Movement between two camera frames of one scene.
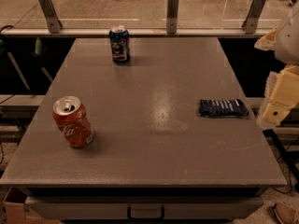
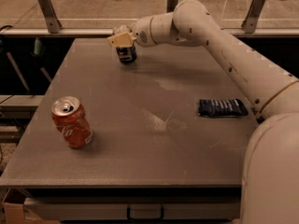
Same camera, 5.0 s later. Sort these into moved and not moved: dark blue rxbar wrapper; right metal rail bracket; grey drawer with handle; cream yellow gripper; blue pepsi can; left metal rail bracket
Moved: blue pepsi can; cream yellow gripper
Not moved: right metal rail bracket; grey drawer with handle; left metal rail bracket; dark blue rxbar wrapper
